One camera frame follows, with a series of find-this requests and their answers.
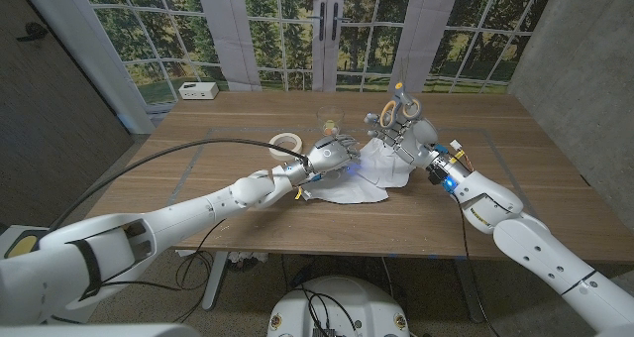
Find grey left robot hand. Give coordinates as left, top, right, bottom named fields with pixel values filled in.
left=282, top=134, right=361, bottom=186

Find black torso cable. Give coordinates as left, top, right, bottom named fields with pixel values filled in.
left=301, top=286, right=359, bottom=337

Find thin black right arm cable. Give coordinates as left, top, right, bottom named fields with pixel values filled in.
left=454, top=192, right=502, bottom=337

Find large white paper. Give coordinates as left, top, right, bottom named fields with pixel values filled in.
left=300, top=170, right=390, bottom=206

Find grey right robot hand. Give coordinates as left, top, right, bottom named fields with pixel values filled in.
left=365, top=90, right=473, bottom=191

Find white table leg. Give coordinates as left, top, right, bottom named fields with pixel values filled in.
left=201, top=251, right=230, bottom=312

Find white masking tape roll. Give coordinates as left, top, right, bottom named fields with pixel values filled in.
left=267, top=132, right=304, bottom=162

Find grey table leg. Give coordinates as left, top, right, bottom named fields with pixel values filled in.
left=454, top=258, right=485, bottom=324

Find black pedal with yellow pads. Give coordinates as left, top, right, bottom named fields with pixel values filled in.
left=3, top=230, right=49, bottom=260

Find dark wooden door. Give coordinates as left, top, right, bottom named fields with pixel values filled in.
left=0, top=0, right=135, bottom=229

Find crumpled white rag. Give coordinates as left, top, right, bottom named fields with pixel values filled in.
left=230, top=251, right=268, bottom=272

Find clear drinking glass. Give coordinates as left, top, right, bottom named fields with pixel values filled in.
left=316, top=105, right=346, bottom=138

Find scissors with yellow handles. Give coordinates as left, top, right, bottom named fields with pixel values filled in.
left=377, top=54, right=425, bottom=129

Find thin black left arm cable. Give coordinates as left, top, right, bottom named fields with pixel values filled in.
left=98, top=219, right=228, bottom=324

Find white socket box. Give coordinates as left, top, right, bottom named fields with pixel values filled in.
left=177, top=81, right=220, bottom=101

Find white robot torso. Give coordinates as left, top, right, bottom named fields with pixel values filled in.
left=266, top=276, right=411, bottom=337

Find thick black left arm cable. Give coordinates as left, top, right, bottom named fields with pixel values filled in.
left=48, top=137, right=311, bottom=233

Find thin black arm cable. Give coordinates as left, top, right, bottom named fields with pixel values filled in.
left=98, top=219, right=228, bottom=324
left=454, top=192, right=502, bottom=337

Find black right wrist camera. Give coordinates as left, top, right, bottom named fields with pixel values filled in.
left=426, top=163, right=453, bottom=189

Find printed window backdrop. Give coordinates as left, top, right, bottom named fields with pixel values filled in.
left=78, top=0, right=559, bottom=105

